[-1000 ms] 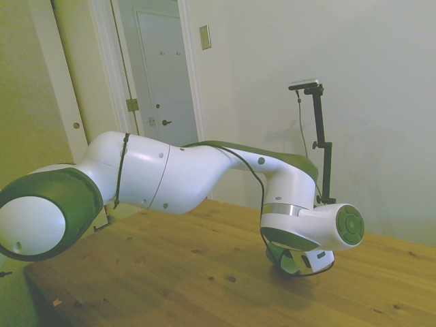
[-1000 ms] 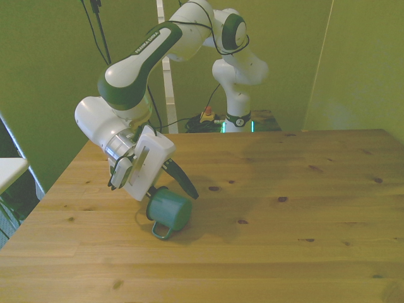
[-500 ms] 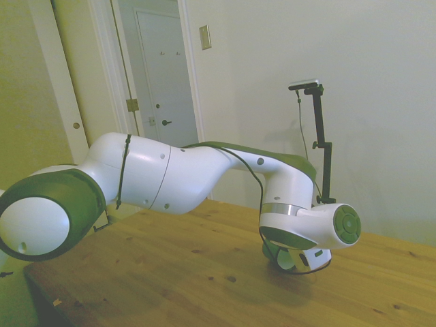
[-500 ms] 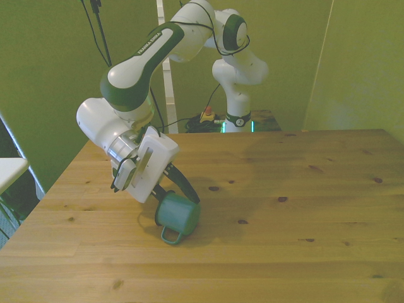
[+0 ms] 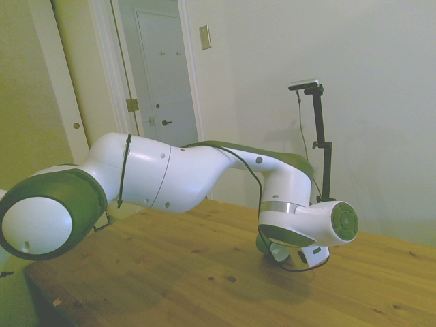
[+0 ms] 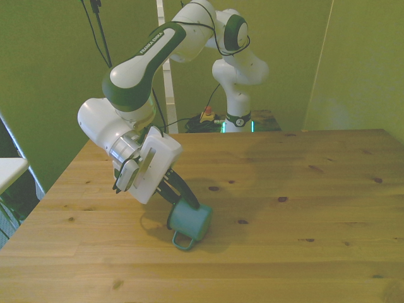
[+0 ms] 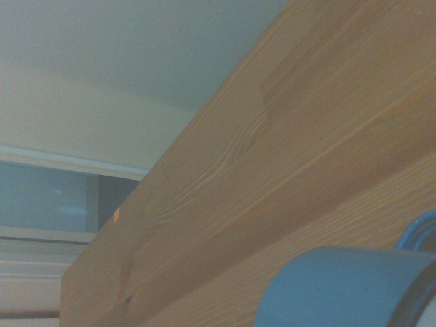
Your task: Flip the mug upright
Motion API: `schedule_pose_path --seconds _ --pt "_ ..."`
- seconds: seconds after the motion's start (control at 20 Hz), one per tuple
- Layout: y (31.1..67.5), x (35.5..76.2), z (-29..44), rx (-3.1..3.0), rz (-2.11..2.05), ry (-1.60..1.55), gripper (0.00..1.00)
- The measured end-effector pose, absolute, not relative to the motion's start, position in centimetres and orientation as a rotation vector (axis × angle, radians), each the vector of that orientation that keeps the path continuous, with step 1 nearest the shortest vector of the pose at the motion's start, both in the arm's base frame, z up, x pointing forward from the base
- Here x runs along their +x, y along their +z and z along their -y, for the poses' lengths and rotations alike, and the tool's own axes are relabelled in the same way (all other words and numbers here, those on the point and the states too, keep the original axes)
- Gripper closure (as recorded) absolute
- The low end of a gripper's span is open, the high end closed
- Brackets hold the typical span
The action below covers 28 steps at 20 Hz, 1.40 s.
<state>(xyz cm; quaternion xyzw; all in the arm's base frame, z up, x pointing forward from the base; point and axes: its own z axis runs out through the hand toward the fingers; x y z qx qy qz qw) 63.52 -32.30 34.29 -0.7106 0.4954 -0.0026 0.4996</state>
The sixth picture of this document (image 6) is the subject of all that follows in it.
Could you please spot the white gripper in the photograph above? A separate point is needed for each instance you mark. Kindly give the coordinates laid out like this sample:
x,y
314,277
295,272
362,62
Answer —
x,y
159,151

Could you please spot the white shelf board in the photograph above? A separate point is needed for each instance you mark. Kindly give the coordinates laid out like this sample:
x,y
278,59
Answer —
x,y
11,170

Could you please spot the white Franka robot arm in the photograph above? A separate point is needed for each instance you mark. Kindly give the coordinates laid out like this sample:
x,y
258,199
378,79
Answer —
x,y
142,57

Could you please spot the black camera stand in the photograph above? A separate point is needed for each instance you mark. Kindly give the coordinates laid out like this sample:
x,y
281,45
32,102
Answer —
x,y
102,34

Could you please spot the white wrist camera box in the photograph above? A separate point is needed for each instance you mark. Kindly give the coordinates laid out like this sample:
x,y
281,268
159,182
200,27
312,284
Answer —
x,y
126,175

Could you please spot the teal enamel mug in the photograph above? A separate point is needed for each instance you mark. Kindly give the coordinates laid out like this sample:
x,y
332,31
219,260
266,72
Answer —
x,y
189,221

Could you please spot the yellow red emergency stop button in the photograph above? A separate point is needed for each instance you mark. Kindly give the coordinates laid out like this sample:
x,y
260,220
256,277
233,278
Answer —
x,y
208,115

